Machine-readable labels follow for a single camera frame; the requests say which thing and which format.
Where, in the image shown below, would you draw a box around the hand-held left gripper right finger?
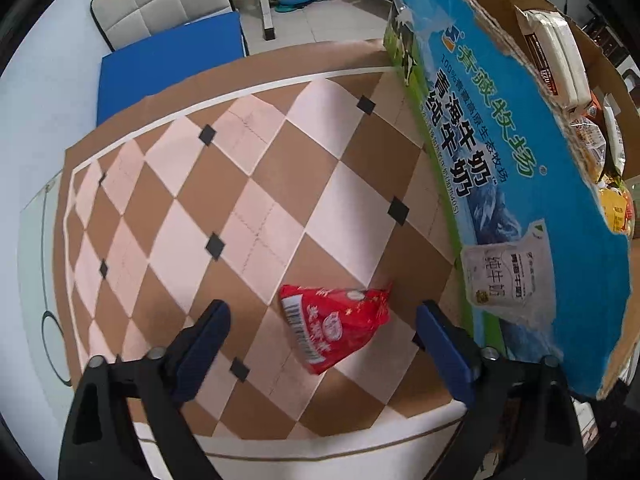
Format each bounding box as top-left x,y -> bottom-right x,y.
415,300 -> 588,480

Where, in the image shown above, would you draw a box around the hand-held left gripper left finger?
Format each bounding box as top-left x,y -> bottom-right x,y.
57,299 -> 232,480

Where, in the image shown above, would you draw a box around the red snack packet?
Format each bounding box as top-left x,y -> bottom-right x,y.
278,282 -> 393,375

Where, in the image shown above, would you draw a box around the blue printed cardboard box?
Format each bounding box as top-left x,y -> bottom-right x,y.
382,0 -> 640,401

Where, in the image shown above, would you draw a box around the yellow snack packet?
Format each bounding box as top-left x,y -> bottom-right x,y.
597,180 -> 635,235

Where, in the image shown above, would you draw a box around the panda print snack packet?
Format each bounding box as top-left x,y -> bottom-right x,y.
570,115 -> 608,183

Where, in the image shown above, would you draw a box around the brown checkered mat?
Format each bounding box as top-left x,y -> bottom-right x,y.
52,39 -> 481,466

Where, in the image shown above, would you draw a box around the white and brown snack packet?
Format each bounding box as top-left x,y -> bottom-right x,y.
515,5 -> 593,116

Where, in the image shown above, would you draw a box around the beige padded chair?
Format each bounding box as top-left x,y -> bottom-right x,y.
90,0 -> 236,53

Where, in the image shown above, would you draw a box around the teal exercise pedals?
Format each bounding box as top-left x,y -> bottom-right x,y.
270,0 -> 346,13

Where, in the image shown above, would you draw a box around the white exercise machine frame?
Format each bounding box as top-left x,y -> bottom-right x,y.
252,0 -> 361,41

